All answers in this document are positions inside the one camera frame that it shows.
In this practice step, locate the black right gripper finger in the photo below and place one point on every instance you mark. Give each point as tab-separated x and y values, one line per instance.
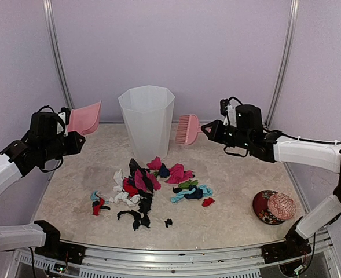
215	135
215	126

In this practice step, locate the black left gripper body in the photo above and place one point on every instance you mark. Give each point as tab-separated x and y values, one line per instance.
68	149

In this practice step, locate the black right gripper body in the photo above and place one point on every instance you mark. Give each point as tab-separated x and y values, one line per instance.
237	139

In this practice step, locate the pink plastic dustpan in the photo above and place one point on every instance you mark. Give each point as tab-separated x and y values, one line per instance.
85	120

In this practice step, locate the pink plastic hand brush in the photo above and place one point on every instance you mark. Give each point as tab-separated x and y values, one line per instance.
188	130

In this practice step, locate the translucent white waste bin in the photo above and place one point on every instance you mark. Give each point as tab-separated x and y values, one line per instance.
148	114

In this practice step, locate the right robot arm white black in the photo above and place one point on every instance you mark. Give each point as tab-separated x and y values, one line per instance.
248	133

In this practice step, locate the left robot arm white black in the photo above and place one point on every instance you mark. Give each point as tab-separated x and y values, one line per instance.
48	138

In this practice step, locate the green paper scrap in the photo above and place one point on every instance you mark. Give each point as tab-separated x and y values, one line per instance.
187	184

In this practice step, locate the navy paper scrap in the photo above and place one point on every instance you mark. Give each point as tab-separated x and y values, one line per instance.
163	172

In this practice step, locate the magenta paper scrap top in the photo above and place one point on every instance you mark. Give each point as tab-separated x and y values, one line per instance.
155	164

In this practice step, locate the white paper scrap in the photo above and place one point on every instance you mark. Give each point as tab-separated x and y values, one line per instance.
121	194

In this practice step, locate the small red paper scrap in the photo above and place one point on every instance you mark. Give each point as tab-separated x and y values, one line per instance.
208	202

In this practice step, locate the dark red patterned round dish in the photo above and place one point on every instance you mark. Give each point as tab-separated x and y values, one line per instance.
260	208

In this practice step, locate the red paper scrap centre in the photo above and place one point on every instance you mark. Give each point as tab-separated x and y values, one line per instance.
130	187

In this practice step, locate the pink patterned small bowl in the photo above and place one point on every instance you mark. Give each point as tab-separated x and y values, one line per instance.
281	206

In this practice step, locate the small black paper scrap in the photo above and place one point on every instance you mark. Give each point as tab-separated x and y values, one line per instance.
168	222

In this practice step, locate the black paper scrap strip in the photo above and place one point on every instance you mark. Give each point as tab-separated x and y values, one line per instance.
138	218

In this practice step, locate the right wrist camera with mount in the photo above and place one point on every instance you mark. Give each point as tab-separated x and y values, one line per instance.
227	110

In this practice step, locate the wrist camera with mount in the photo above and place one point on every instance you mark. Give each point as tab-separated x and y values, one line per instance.
227	110
63	121

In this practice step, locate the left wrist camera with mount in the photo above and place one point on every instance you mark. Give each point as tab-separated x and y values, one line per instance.
63	121

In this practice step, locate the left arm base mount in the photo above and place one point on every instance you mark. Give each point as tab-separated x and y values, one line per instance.
60	249

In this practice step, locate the front aluminium rail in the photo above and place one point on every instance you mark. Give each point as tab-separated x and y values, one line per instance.
99	261

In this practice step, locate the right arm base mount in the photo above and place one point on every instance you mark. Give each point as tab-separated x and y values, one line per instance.
293	246

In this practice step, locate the right aluminium frame post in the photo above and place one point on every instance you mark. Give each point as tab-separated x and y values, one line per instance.
289	37

